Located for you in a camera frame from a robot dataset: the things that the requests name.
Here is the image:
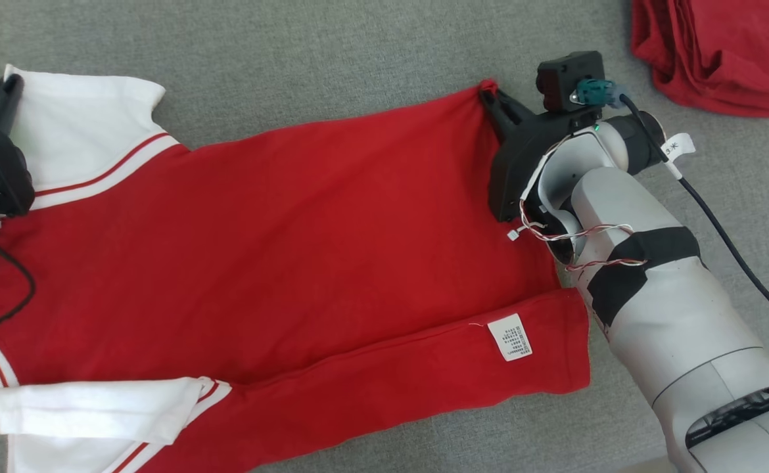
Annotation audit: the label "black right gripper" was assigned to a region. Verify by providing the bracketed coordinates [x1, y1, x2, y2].
[478, 87, 603, 223]

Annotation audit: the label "red shorts white stripe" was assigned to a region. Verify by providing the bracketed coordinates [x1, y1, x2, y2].
[630, 0, 769, 120]

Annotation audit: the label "red jersey white sleeves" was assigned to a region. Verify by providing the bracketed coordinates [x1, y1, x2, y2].
[0, 63, 593, 473]

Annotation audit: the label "thin red white wires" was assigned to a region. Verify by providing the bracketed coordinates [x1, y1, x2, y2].
[507, 128, 649, 272]

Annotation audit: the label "white cable tag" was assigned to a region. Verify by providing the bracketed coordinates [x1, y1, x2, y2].
[661, 133, 697, 180]

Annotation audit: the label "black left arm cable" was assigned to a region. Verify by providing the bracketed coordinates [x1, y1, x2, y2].
[0, 239, 36, 340]

